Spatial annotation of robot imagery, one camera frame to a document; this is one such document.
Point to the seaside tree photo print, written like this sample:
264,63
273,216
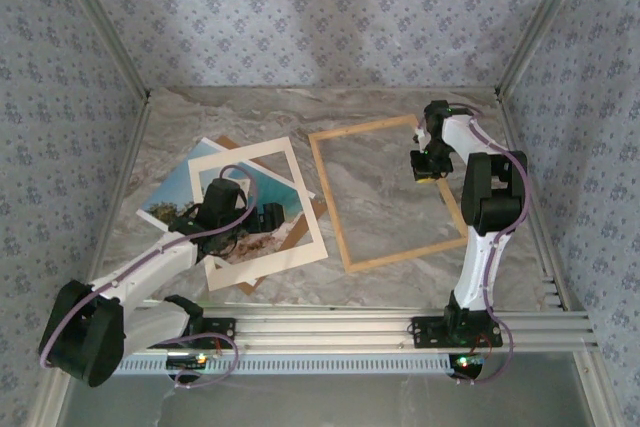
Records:
165,197

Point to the white mat board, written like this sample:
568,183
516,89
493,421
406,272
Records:
307,217
225,279

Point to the brown backing board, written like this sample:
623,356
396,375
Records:
312,219

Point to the light wooden picture frame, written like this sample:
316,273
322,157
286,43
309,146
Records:
327,187

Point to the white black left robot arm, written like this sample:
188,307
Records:
145,267

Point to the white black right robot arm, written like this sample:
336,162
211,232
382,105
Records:
480,257

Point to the aluminium mounting beam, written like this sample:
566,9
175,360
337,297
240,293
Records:
325,329

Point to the control board with LED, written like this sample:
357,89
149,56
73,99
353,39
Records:
467,364
187,360

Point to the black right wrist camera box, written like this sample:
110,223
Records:
419,164

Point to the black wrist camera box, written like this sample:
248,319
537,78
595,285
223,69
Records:
271,217
419,164

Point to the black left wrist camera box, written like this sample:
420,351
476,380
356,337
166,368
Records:
271,217

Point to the aluminium side rail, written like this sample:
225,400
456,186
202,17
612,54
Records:
530,182
130,157

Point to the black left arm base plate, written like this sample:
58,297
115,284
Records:
220,332

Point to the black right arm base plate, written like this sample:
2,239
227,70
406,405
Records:
430,332

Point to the aluminium corner post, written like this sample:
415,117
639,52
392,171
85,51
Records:
545,22
100,22

